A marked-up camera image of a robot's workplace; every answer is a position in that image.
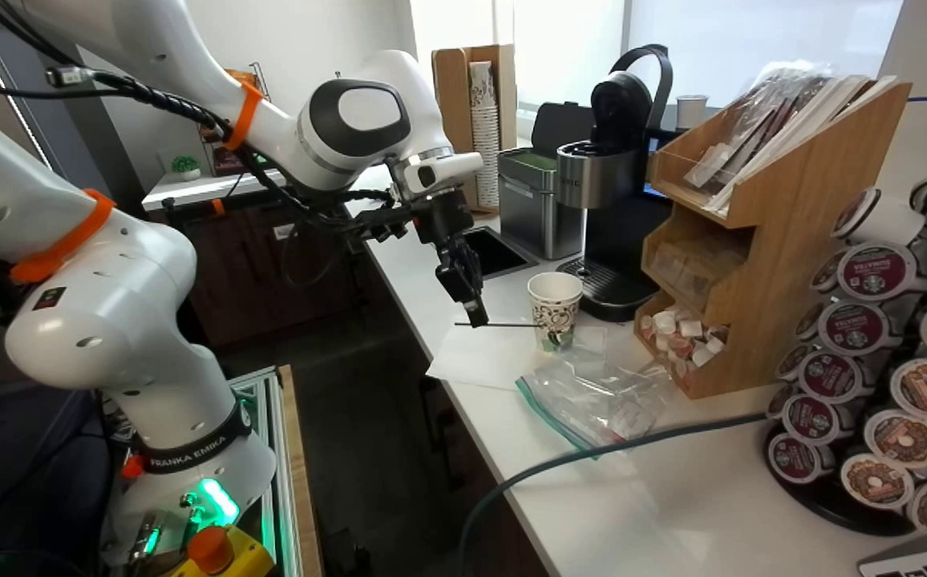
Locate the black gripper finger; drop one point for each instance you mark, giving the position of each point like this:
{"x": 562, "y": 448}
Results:
{"x": 451, "y": 278}
{"x": 475, "y": 292}

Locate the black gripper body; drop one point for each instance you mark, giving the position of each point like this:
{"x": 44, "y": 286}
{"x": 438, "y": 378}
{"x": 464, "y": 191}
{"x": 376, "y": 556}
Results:
{"x": 445, "y": 224}

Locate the thin black straw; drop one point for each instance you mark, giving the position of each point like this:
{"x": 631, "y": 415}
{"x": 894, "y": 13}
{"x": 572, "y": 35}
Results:
{"x": 512, "y": 323}

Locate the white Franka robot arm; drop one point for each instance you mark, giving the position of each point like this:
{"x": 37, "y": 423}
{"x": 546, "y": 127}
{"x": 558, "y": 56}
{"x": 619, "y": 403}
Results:
{"x": 89, "y": 307}

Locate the stacked printed paper coffee cups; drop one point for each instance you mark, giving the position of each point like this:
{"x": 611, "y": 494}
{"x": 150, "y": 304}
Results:
{"x": 557, "y": 310}

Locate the stack of white cups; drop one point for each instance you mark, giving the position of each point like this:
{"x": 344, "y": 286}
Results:
{"x": 481, "y": 105}

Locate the black pod coffee machine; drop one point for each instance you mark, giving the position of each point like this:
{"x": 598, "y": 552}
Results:
{"x": 625, "y": 213}

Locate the white creamer cups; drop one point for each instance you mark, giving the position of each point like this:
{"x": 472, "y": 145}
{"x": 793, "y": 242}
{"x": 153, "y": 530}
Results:
{"x": 689, "y": 336}

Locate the maroon lid coffee pod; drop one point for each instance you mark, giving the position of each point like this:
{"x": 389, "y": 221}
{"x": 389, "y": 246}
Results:
{"x": 791, "y": 361}
{"x": 793, "y": 456}
{"x": 859, "y": 213}
{"x": 855, "y": 329}
{"x": 809, "y": 322}
{"x": 809, "y": 418}
{"x": 831, "y": 377}
{"x": 877, "y": 273}
{"x": 825, "y": 275}

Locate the black drip tray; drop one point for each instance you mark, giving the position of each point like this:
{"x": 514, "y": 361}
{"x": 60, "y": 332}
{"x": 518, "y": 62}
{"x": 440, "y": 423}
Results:
{"x": 504, "y": 255}

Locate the grey metal box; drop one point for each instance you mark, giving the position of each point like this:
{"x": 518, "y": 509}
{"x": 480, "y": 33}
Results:
{"x": 530, "y": 203}

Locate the black plastic container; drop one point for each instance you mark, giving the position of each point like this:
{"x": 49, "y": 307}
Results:
{"x": 558, "y": 121}

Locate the clear plastic zip bag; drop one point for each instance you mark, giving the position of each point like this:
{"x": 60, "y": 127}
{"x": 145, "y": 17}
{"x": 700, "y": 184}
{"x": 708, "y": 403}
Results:
{"x": 595, "y": 401}

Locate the dark wooden cabinet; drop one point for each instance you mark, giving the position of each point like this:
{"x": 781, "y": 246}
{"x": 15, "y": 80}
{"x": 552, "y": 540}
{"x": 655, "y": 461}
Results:
{"x": 257, "y": 275}

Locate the wooden board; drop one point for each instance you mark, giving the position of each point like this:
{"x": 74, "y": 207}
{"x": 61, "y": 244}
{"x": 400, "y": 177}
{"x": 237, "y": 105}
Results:
{"x": 301, "y": 480}

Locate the green round object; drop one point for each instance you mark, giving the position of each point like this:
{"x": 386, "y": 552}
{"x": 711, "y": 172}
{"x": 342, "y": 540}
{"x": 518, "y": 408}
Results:
{"x": 183, "y": 168}

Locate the wooden condiment organizer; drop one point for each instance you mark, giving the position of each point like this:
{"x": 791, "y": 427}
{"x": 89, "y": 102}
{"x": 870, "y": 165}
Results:
{"x": 770, "y": 234}

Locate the tea bag packets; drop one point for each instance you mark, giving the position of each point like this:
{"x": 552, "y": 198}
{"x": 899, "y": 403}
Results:
{"x": 770, "y": 114}

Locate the yellow emergency stop box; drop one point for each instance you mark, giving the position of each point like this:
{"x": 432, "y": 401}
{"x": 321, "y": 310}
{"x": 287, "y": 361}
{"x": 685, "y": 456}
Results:
{"x": 217, "y": 556}

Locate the white printed box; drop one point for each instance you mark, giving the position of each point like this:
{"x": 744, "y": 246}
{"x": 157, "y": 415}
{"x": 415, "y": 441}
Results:
{"x": 922, "y": 557}

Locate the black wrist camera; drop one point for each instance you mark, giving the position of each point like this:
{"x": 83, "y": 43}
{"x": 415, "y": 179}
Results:
{"x": 384, "y": 218}

